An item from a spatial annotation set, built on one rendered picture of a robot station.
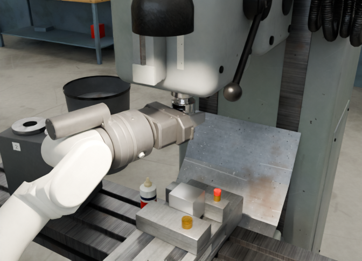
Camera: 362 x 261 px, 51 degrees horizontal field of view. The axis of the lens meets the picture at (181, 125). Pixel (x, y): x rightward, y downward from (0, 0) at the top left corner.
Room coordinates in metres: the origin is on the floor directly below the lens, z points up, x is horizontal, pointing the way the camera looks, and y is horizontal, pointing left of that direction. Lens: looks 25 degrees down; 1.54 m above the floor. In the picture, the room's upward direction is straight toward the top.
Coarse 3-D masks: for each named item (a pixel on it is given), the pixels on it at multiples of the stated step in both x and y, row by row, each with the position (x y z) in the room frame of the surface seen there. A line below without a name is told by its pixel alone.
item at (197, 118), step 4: (200, 112) 0.68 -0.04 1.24; (204, 112) 0.68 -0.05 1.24; (192, 116) 0.65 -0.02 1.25; (196, 116) 0.66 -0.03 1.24; (200, 116) 0.67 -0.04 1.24; (204, 116) 0.68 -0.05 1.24; (192, 120) 0.65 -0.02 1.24; (196, 120) 0.66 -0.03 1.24; (200, 120) 0.67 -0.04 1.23; (204, 120) 0.68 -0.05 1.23; (196, 124) 0.66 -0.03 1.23
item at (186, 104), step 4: (172, 100) 0.68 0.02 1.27; (176, 100) 0.68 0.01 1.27; (192, 100) 0.68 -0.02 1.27; (172, 104) 0.67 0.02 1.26; (176, 104) 0.66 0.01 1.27; (180, 104) 0.66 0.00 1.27; (184, 104) 0.66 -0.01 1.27; (188, 104) 0.66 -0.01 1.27; (192, 104) 0.67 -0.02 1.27; (180, 108) 0.66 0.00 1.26; (184, 108) 0.66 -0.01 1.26; (188, 108) 0.66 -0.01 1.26
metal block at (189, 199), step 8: (184, 184) 0.70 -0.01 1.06; (176, 192) 0.68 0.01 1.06; (184, 192) 0.68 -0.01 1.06; (192, 192) 0.68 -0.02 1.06; (200, 192) 0.68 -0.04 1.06; (176, 200) 0.66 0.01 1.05; (184, 200) 0.65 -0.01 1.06; (192, 200) 0.65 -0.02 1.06; (200, 200) 0.67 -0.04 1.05; (176, 208) 0.66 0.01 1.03; (184, 208) 0.65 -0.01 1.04; (192, 208) 0.64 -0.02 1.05; (200, 208) 0.67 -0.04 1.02; (200, 216) 0.67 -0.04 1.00
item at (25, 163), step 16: (16, 128) 0.87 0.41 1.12; (32, 128) 0.87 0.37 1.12; (0, 144) 0.85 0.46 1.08; (16, 144) 0.84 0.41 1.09; (32, 144) 0.82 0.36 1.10; (16, 160) 0.84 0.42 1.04; (32, 160) 0.82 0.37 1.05; (16, 176) 0.84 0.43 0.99; (32, 176) 0.83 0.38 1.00; (96, 192) 0.87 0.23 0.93; (80, 208) 0.79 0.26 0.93
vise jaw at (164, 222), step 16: (144, 208) 0.66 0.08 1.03; (160, 208) 0.66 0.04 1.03; (144, 224) 0.63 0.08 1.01; (160, 224) 0.61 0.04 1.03; (176, 224) 0.61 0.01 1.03; (192, 224) 0.61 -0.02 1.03; (208, 224) 0.61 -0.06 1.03; (176, 240) 0.59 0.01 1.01; (192, 240) 0.57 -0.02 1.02; (208, 240) 0.61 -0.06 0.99
